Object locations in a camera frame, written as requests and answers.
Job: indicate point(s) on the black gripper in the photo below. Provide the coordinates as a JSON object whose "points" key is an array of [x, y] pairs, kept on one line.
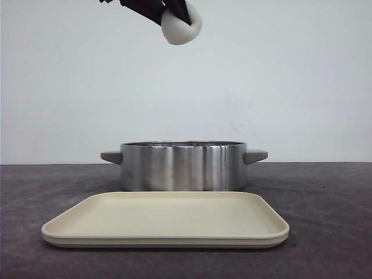
{"points": [[139, 5]]}

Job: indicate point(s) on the panda bun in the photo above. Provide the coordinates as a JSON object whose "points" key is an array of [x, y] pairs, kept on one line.
{"points": [[178, 32]]}

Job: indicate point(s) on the stainless steel steamer pot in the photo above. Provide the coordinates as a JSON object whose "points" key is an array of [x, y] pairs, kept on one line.
{"points": [[184, 165]]}

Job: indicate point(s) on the cream rectangular tray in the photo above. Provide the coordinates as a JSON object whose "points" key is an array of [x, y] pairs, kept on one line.
{"points": [[168, 220]]}

